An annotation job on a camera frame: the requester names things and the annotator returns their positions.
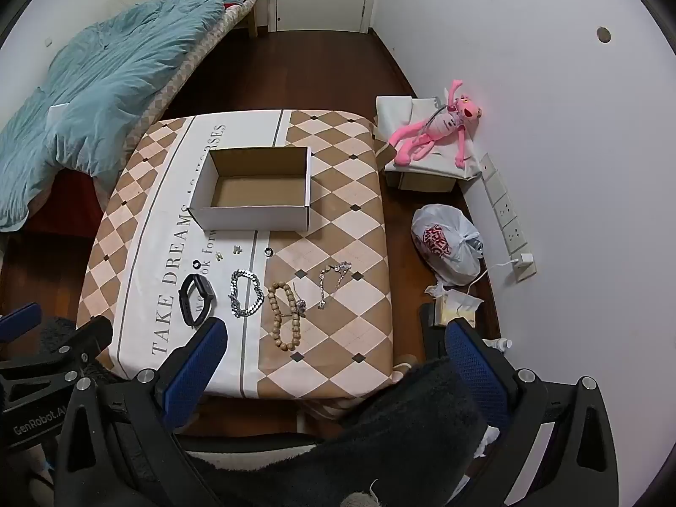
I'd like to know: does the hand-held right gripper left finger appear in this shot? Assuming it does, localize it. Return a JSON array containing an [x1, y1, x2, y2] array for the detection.
[[53, 317, 229, 507]]

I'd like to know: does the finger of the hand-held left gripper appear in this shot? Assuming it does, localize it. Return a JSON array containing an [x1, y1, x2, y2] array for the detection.
[[0, 317, 114, 413], [0, 303, 42, 344]]

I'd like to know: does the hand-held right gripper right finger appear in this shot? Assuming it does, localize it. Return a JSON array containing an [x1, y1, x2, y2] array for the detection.
[[445, 319, 620, 507]]

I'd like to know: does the black fitness band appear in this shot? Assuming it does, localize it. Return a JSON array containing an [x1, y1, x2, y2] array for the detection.
[[180, 273, 215, 327]]

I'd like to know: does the wooden bead bracelet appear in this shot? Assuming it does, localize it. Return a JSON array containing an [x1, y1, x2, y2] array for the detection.
[[267, 282, 303, 352]]

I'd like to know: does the thick silver chain bracelet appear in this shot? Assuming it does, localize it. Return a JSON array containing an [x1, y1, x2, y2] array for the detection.
[[228, 269, 263, 319]]

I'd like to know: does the thin silver bracelet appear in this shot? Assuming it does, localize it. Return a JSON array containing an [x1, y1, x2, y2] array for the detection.
[[318, 261, 352, 311]]

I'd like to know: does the cardboard box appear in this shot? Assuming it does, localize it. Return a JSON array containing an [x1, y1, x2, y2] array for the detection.
[[189, 147, 313, 233]]

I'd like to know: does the tissue pack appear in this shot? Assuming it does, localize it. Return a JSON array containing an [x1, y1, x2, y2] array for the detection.
[[433, 292, 484, 328]]

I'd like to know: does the white plastic bag red print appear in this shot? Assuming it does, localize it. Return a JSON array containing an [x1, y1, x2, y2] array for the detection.
[[412, 203, 482, 285]]

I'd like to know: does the pink plush toy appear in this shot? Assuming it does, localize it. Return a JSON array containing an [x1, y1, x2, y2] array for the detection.
[[388, 79, 484, 170]]

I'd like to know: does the light blue duvet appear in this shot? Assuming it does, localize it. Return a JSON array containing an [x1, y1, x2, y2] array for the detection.
[[0, 0, 262, 230]]

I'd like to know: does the bed with patterned mattress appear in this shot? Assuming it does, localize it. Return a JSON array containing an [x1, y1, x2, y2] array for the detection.
[[0, 0, 263, 233]]

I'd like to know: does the white charger with cable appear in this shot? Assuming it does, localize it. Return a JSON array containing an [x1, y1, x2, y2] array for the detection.
[[465, 253, 534, 297]]

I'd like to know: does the row of wall outlets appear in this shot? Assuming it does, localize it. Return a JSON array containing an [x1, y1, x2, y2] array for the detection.
[[478, 153, 538, 282]]

